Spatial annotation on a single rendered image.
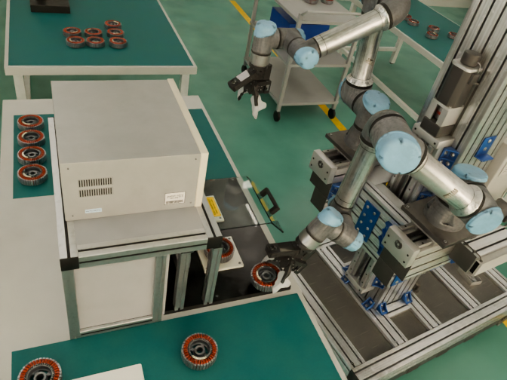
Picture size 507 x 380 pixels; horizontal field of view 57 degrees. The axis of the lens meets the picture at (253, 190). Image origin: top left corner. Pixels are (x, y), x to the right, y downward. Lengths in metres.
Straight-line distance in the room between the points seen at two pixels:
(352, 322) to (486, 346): 0.89
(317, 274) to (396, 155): 1.35
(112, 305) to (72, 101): 0.62
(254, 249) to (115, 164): 0.76
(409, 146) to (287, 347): 0.75
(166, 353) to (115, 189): 0.54
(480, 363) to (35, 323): 2.25
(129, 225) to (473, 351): 2.16
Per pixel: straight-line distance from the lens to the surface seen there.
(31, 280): 1.75
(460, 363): 2.89
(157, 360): 1.53
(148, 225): 1.37
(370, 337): 2.45
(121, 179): 1.31
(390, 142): 1.35
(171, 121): 1.43
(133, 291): 1.47
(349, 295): 2.56
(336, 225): 1.55
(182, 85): 3.17
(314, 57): 1.67
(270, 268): 1.69
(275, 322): 1.66
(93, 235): 1.35
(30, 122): 2.45
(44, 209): 1.98
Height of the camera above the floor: 2.08
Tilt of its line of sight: 39 degrees down
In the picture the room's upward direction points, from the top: 13 degrees clockwise
